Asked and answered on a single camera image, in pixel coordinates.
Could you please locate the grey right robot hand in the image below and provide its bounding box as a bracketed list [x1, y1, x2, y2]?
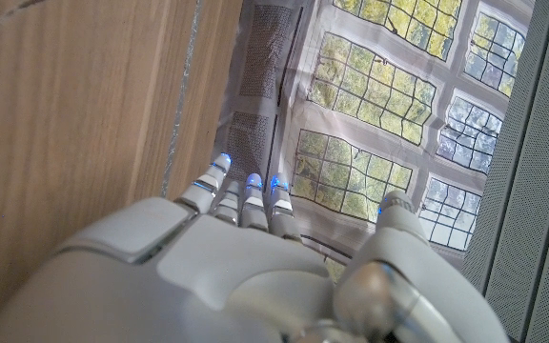
[0, 151, 512, 343]

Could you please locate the printed window backdrop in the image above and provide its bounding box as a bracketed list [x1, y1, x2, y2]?
[212, 0, 538, 282]

